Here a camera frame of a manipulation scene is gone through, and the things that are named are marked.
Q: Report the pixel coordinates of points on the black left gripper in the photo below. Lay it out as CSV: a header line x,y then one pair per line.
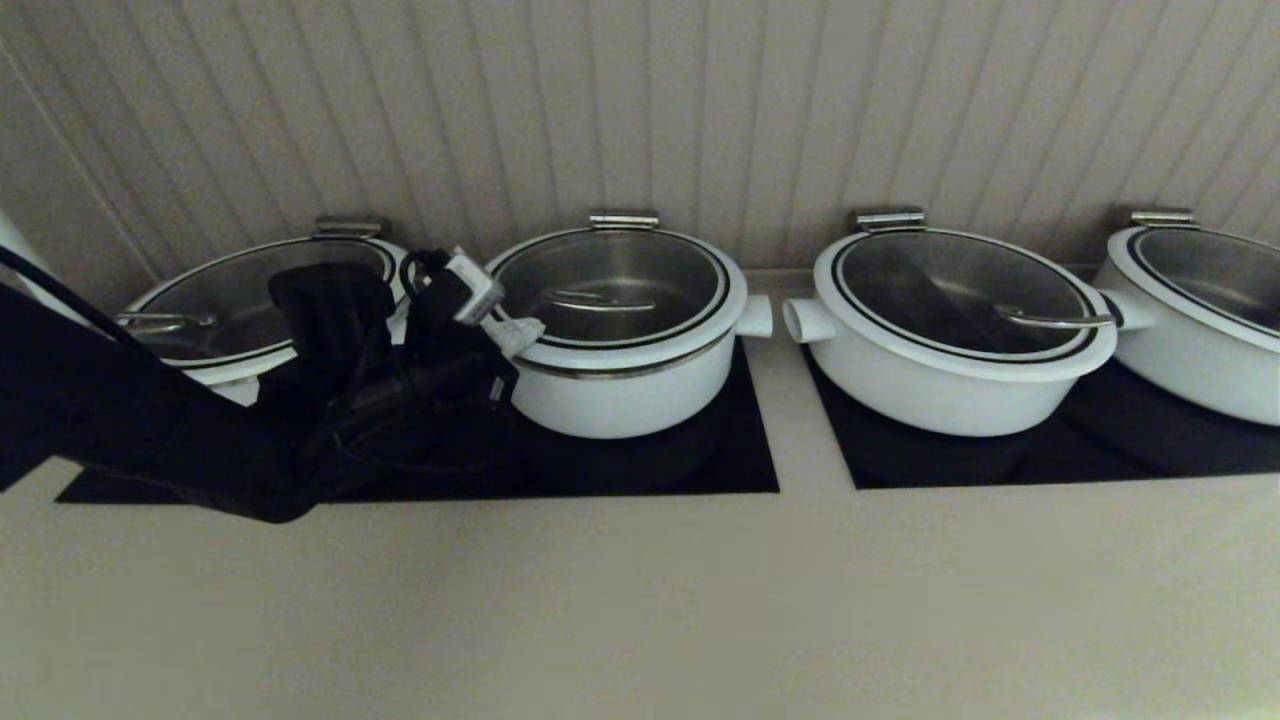
x,y
440,380

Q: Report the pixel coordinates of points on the small glass lid white rim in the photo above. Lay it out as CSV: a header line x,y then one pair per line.
x,y
620,280

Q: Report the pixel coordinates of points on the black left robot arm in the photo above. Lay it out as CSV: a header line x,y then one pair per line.
x,y
120,420

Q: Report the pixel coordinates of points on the small deep white pot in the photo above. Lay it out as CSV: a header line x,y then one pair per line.
x,y
640,400

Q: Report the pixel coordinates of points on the wide glass lid white rim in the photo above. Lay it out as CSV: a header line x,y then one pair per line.
x,y
220,300

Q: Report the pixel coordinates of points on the far right white pot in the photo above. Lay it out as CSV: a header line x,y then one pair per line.
x,y
1220,275

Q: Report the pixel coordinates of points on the black glass induction cooktop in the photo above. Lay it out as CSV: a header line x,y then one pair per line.
x,y
1100,452
650,465

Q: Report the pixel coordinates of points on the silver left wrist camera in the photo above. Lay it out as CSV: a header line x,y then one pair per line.
x,y
475,285

